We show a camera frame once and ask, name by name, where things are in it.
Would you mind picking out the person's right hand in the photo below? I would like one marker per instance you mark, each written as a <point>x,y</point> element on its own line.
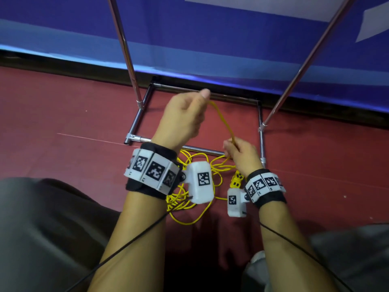
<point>244,156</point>

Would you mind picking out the person's left hand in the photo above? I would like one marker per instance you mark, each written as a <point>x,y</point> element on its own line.
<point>179,118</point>

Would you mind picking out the person's right fingers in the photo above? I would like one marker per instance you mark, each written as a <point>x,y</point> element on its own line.
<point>228,147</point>

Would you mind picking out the person's left thumb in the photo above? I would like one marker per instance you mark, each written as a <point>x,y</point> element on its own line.
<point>203,94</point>

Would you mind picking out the person's right forearm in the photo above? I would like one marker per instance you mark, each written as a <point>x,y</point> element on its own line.
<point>288,249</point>

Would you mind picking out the person's left forearm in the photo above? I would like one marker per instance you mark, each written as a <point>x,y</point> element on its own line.
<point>136,240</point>

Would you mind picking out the yellow plastic plug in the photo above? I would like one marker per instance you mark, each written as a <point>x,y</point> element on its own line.
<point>237,180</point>

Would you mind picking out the black marker wristband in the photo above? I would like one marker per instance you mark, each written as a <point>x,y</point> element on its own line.
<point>266,187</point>
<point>153,170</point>

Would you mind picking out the blue banner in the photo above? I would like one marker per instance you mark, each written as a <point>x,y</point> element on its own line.
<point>212,36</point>

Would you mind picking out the person's right leg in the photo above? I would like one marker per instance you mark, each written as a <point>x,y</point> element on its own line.
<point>349,258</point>

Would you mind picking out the person's leg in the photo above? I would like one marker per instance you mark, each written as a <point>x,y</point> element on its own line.
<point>48,234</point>
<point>349,258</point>

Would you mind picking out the person's left leg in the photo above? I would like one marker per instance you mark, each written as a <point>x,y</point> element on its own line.
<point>48,234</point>

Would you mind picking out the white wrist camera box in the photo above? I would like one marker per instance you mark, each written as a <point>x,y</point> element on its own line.
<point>200,182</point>
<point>237,203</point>

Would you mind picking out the chrome metal rack frame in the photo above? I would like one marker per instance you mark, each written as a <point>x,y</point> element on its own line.
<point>125,50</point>

